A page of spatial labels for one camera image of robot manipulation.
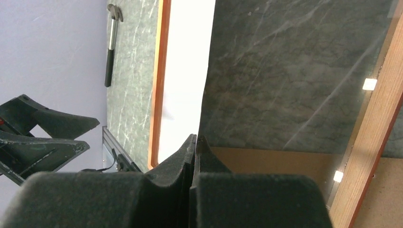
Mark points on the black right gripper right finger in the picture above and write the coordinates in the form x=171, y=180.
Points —
x=219, y=198

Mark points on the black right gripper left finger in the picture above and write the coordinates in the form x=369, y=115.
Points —
x=158, y=198

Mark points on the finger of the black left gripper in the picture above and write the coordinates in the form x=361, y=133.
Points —
x=22, y=156
x=21, y=114

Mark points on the wooden picture frame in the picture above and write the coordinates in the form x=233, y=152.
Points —
x=319, y=76

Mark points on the glossy mountain landscape photo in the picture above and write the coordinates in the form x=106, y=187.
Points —
x=188, y=50

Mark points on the brown backing board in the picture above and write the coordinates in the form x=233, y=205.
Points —
x=383, y=203

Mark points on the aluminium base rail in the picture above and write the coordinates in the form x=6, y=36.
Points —
x=113, y=151

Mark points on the black handled claw hammer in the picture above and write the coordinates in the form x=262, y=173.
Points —
x=116, y=17

